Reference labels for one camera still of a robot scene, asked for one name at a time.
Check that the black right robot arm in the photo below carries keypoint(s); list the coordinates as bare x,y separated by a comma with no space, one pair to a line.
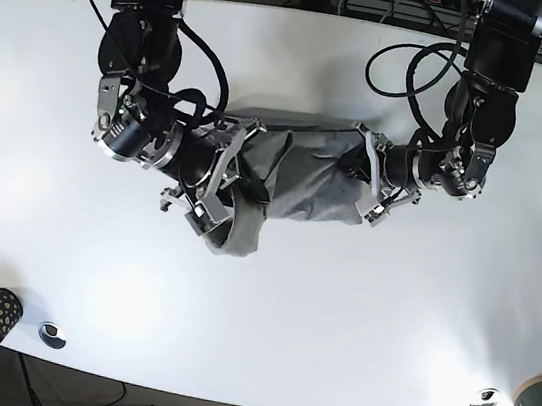
142,41

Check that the right silver table grommet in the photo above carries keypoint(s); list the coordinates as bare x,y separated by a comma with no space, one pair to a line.
485,397

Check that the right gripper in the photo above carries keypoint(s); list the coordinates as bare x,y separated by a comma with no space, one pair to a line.
172,134

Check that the silver table grommet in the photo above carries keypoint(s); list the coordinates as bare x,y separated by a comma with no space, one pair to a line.
485,397
51,335

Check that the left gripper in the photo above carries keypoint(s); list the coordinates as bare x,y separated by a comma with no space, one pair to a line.
398,174

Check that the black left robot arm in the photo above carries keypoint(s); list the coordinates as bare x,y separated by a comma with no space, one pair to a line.
480,111

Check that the left silver table grommet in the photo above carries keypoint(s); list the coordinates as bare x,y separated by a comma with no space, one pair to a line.
51,335

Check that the grey T-shirt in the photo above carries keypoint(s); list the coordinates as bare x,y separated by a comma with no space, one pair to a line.
296,159

